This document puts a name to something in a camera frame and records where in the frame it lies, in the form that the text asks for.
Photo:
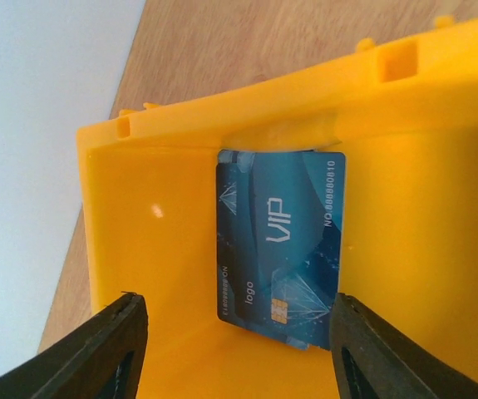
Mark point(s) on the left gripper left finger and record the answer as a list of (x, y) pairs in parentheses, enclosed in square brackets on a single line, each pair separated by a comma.
[(102, 358)]

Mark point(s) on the yellow three-compartment bin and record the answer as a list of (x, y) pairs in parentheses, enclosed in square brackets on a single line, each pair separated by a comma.
[(405, 116)]

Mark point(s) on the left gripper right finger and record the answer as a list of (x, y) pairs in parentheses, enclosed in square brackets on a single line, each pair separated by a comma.
[(372, 359)]

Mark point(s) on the dark blue VIP card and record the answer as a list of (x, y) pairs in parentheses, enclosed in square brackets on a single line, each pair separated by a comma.
[(279, 242)]

